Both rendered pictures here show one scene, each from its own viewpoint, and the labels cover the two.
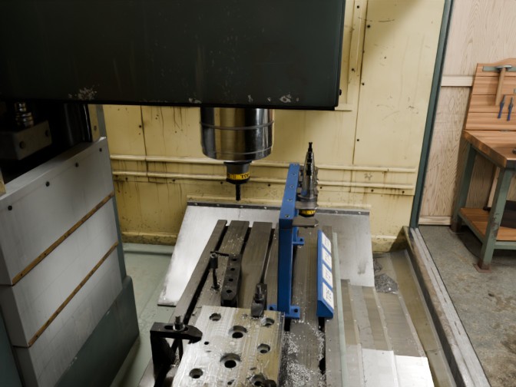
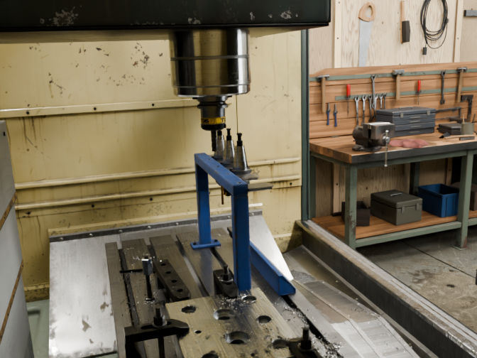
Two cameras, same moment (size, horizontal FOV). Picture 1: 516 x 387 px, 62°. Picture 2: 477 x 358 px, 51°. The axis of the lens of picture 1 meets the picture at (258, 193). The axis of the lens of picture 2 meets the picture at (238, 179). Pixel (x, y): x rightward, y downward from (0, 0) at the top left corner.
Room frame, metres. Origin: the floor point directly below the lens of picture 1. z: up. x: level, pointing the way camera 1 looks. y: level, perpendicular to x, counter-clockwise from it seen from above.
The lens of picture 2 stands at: (-0.04, 0.41, 1.53)
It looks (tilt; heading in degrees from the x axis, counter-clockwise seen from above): 14 degrees down; 336
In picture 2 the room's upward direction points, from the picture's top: 2 degrees counter-clockwise
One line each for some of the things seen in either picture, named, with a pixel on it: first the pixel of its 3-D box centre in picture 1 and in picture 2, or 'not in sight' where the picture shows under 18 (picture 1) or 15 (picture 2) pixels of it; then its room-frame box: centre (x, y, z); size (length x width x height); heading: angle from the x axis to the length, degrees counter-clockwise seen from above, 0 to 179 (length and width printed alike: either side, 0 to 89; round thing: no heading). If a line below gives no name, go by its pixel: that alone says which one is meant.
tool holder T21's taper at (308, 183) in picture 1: (308, 184); (240, 157); (1.22, -0.15, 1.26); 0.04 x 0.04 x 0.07
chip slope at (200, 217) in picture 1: (268, 267); (179, 285); (1.55, -0.04, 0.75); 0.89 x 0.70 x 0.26; 83
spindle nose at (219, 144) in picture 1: (236, 124); (210, 63); (0.90, 0.05, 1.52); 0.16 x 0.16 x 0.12
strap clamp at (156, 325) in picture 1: (176, 339); (157, 340); (0.87, 0.21, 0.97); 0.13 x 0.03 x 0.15; 83
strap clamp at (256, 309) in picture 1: (259, 306); (226, 292); (1.00, 0.00, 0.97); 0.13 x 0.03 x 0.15; 173
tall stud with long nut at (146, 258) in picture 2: (214, 270); (147, 278); (1.19, 0.14, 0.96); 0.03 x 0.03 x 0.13
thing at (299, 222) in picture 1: (305, 222); (260, 186); (1.06, -0.13, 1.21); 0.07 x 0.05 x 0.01; 83
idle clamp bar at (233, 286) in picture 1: (232, 282); (172, 287); (1.17, 0.08, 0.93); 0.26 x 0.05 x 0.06; 178
